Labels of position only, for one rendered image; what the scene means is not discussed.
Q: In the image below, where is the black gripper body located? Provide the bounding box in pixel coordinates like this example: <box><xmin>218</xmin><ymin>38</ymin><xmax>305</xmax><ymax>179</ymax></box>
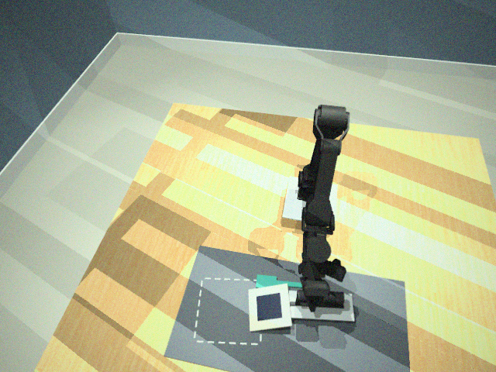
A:
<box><xmin>298</xmin><ymin>251</ymin><xmax>330</xmax><ymax>297</ymax></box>

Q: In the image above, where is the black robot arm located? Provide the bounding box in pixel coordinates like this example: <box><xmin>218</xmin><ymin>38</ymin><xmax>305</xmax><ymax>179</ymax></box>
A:
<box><xmin>298</xmin><ymin>105</ymin><xmax>350</xmax><ymax>282</ymax></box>

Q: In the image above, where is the teal flat trowel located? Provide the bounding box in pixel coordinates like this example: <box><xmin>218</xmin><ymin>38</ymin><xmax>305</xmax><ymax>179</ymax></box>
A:
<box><xmin>256</xmin><ymin>275</ymin><xmax>302</xmax><ymax>288</ymax></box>

